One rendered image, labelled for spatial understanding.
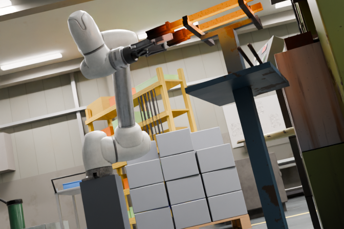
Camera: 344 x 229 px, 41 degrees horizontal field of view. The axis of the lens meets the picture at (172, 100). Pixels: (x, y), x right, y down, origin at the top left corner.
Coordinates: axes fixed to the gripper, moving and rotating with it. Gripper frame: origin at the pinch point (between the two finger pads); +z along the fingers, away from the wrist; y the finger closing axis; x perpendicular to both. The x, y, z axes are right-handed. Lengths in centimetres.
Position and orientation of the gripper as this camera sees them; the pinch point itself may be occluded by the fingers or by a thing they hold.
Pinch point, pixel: (169, 40)
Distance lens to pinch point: 184.7
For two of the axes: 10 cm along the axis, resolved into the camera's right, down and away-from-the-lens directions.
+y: -4.0, -1.2, -9.1
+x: -2.1, -9.5, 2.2
